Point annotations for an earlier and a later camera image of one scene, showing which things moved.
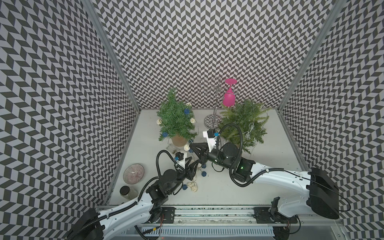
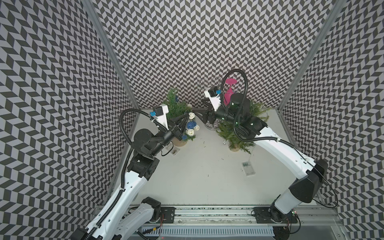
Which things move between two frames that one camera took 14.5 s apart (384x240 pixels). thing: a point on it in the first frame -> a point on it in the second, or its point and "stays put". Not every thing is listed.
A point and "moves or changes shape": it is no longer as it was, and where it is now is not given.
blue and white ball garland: x=193 y=187 -> x=191 y=127
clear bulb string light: x=247 y=134 moves or changes shape
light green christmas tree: x=243 y=123 stays put
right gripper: x=203 y=152 -> x=206 y=113
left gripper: x=191 y=171 -> x=175 y=128
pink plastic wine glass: x=229 y=97 stays put
